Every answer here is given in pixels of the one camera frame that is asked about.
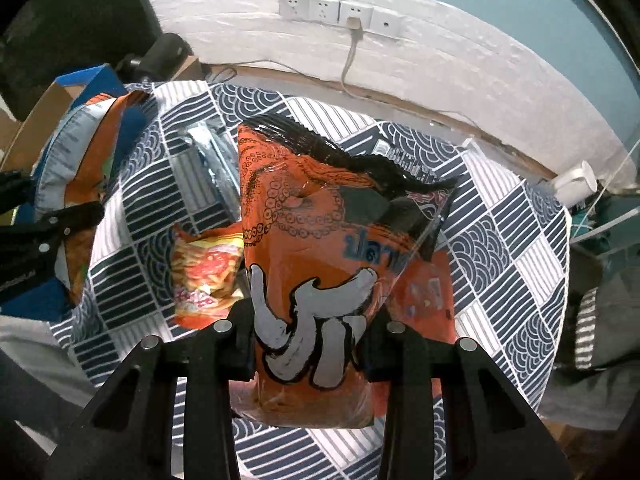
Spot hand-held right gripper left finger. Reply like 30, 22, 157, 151
45, 300, 257, 480

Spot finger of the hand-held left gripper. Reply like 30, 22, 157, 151
0, 202, 106, 262

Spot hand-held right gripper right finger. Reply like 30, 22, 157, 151
365, 321, 573, 480

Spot white-backed orange snack bag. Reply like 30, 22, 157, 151
32, 90, 152, 307

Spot orange and black snack bag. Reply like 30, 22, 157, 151
236, 112, 458, 430

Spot blue cardboard box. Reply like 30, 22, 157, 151
0, 62, 151, 322

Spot red yellow snack packet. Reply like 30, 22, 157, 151
170, 224, 247, 332

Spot small orange snack packet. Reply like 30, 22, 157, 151
387, 252, 457, 322

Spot navy white patterned tablecloth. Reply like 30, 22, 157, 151
50, 80, 572, 480

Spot black silver snack packet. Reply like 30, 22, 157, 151
186, 122, 238, 223

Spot black round device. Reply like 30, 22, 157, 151
119, 32, 194, 82

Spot large black panel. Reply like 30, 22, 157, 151
0, 0, 162, 122

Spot white electric kettle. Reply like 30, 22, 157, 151
554, 160, 599, 207

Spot grey plug with cable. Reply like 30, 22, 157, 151
340, 17, 367, 97

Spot white wall socket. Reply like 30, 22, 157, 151
308, 0, 342, 23
278, 0, 309, 20
370, 10, 404, 39
339, 1, 374, 30

